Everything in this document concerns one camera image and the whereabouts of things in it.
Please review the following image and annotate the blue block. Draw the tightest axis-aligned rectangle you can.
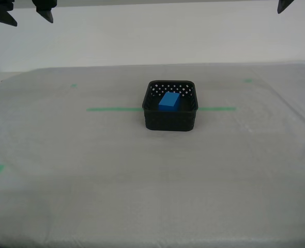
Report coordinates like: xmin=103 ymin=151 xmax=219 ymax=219
xmin=158 ymin=92 xmax=181 ymax=112

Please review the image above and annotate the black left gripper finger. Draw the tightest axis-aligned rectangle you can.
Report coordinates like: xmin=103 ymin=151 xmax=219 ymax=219
xmin=0 ymin=0 xmax=18 ymax=27
xmin=31 ymin=0 xmax=58 ymax=24

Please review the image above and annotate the white translucent table cover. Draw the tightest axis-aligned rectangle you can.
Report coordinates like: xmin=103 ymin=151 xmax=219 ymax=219
xmin=0 ymin=60 xmax=305 ymax=248

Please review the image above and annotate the black perforated plastic basket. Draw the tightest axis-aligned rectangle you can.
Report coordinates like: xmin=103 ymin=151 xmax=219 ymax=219
xmin=141 ymin=80 xmax=200 ymax=132

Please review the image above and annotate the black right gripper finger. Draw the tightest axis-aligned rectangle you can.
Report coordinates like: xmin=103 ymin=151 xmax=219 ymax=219
xmin=277 ymin=0 xmax=295 ymax=14

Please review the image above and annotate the long green tape strip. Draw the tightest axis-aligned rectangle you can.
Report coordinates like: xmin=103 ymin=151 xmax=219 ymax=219
xmin=86 ymin=106 xmax=236 ymax=112

